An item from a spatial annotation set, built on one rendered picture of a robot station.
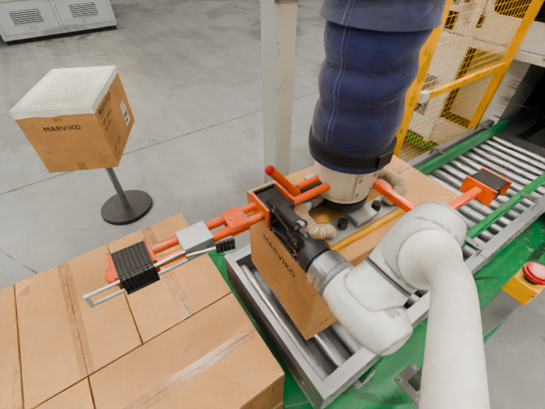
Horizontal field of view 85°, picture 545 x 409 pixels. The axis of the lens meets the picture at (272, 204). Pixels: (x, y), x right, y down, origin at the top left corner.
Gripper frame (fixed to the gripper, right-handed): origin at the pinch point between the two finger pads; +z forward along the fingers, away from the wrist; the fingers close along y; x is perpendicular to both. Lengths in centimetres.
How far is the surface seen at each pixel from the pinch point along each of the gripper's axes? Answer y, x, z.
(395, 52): -35.9, 22.4, -9.6
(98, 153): 48, -31, 135
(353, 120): -21.5, 19.0, -5.9
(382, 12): -42.2, 19.2, -7.3
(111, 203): 118, -39, 177
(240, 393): 66, -23, -15
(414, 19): -41.2, 23.6, -10.9
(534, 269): 17, 57, -48
